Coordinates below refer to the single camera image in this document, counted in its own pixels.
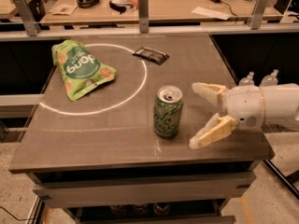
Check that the clear plastic bottle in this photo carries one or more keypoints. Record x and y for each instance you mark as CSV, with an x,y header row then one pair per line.
x,y
248,80
270,80

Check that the green snack bag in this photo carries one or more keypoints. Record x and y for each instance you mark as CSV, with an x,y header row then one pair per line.
x,y
81,71

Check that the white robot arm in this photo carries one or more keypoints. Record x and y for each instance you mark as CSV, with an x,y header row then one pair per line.
x,y
281,105

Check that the clear plastic bottle right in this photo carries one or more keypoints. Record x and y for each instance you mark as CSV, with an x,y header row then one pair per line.
x,y
270,80

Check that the dark small packet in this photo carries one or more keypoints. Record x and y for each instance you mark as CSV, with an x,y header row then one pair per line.
x,y
152,55

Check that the grey drawer front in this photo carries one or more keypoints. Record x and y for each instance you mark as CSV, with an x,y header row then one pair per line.
x,y
161,189

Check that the white paper sheet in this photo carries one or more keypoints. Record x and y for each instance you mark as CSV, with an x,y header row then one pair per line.
x,y
211,13

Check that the small paper card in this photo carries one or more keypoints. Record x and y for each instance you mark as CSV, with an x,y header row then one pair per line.
x,y
63,9

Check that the metal bracket post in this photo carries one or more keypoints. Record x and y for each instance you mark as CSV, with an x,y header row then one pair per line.
x,y
30,25
143,15
255,20

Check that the middle metal bracket post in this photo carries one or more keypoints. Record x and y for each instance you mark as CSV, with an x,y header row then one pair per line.
x,y
143,15

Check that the black sunglasses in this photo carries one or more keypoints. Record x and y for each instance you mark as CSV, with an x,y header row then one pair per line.
x,y
120,8

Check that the right metal bracket post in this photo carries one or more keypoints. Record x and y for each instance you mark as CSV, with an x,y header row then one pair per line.
x,y
255,20

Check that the clear plastic bottle left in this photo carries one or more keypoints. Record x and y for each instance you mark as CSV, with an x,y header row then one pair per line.
x,y
248,80

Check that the green soda can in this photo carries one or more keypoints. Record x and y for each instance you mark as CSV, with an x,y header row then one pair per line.
x,y
167,111

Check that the left metal bracket post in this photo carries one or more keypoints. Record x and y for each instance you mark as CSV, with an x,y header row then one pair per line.
x,y
30,25

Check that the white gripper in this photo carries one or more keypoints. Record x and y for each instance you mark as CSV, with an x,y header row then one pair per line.
x,y
243,104

